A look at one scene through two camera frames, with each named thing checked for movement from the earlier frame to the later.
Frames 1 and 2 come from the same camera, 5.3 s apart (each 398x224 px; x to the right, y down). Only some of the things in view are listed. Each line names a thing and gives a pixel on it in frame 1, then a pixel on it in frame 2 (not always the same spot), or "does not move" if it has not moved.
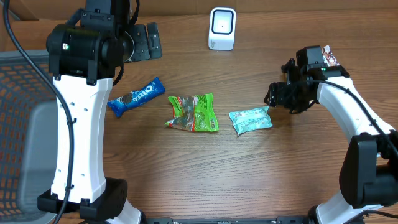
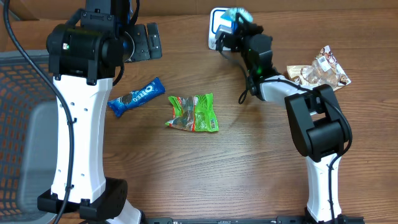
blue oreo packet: [120, 104] does not move
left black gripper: [145, 50] does not move
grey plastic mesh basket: [28, 137] does not move
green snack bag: [196, 114] does not move
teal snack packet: [250, 119] -> [230, 14]
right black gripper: [275, 96] -> [239, 27]
